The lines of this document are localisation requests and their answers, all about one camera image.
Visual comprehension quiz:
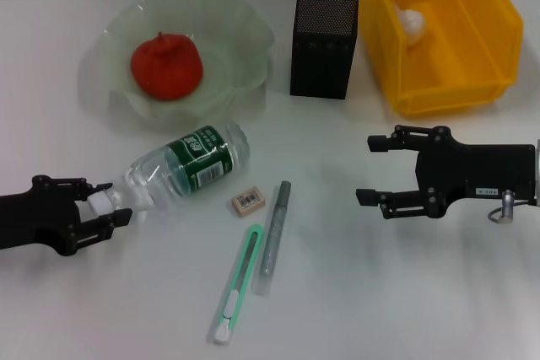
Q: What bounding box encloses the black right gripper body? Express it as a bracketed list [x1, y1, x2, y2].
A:
[414, 126, 539, 220]

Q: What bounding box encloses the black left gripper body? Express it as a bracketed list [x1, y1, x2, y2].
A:
[0, 174, 85, 258]

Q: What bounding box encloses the clear bottle with green label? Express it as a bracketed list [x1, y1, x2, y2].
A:
[87, 121, 251, 214]

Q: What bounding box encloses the white paper ball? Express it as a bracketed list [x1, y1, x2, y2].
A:
[394, 0, 428, 47]

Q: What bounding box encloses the green utility knife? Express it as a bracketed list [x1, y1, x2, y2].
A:
[206, 224, 265, 345]

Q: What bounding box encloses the black mesh pen holder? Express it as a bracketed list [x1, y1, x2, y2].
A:
[289, 0, 359, 100]

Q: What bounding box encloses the gray pen in clear sleeve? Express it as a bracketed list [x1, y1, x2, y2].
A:
[251, 180, 293, 297]

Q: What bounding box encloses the beige eraser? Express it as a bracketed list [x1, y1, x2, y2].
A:
[230, 185, 267, 218]

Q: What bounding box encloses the green glass fruit plate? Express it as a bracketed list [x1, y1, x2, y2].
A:
[82, 0, 275, 132]

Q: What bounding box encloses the yellow plastic bin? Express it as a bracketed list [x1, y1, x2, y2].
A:
[357, 0, 524, 116]

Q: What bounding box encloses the right wrist cable with plug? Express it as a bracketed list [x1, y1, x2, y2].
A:
[487, 190, 540, 225]

